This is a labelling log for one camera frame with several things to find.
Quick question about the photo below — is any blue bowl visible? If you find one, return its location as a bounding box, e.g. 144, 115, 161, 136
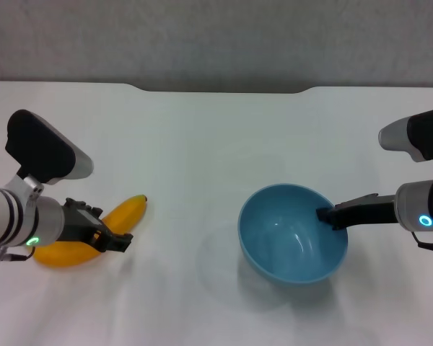
237, 183, 349, 286

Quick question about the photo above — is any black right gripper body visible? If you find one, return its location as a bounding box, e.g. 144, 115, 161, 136
331, 193, 398, 231

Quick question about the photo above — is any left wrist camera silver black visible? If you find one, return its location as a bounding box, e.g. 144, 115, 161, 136
4, 109, 95, 203

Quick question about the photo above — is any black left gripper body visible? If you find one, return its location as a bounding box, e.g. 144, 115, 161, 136
57, 197, 108, 252

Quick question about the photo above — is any left arm black cable plug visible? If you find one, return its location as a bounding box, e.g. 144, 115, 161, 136
0, 247, 35, 267

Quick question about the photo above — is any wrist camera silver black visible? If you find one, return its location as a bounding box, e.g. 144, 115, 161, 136
378, 105, 433, 181
4, 109, 95, 203

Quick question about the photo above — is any yellow banana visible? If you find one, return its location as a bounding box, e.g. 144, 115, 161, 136
33, 194, 149, 268

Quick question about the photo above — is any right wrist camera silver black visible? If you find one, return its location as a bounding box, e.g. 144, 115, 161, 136
378, 105, 433, 181

